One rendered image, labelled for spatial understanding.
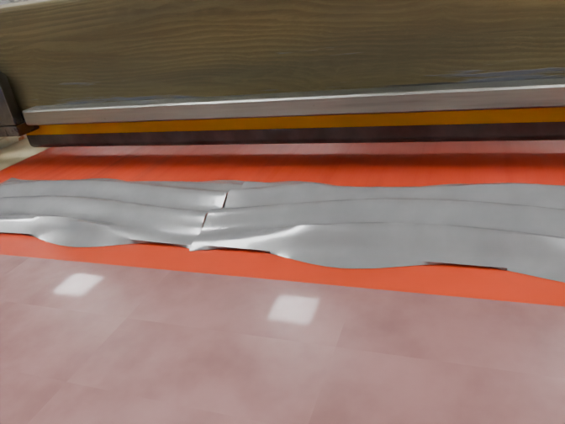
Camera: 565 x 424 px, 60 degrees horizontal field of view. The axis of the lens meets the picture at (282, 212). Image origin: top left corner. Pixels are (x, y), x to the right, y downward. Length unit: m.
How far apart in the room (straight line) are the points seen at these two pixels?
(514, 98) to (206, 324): 0.17
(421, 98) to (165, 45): 0.15
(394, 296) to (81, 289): 0.12
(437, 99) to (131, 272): 0.16
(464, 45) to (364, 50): 0.05
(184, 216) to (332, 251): 0.07
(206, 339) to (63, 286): 0.08
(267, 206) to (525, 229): 0.10
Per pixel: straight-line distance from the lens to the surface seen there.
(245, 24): 0.28
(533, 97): 0.25
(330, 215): 0.21
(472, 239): 0.19
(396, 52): 0.26
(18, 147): 0.46
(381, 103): 0.26
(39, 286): 0.22
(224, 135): 0.32
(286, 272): 0.18
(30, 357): 0.18
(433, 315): 0.16
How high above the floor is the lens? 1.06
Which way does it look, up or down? 26 degrees down
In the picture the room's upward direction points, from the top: 8 degrees counter-clockwise
